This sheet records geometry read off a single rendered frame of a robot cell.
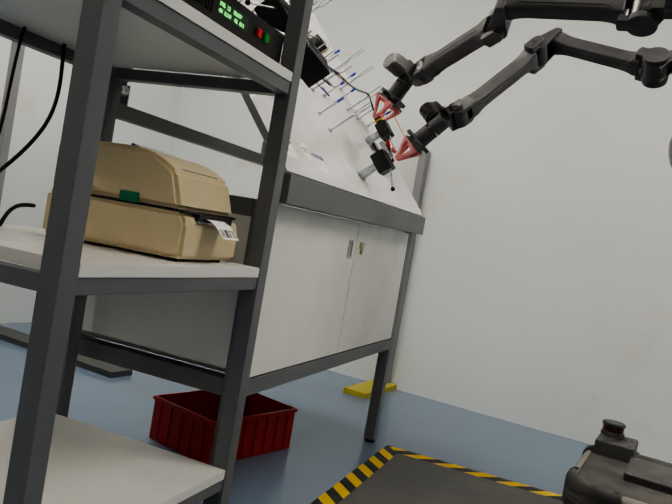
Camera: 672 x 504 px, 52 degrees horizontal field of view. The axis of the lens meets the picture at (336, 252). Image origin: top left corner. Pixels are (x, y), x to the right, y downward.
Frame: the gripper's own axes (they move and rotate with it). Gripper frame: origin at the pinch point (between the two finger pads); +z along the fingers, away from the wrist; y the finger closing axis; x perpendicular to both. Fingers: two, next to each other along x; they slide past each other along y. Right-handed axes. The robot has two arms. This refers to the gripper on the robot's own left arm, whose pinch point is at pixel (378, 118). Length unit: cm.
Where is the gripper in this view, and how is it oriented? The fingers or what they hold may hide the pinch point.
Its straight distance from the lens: 242.7
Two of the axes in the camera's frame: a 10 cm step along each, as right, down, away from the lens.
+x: 6.8, 5.8, -4.5
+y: -4.3, -1.8, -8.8
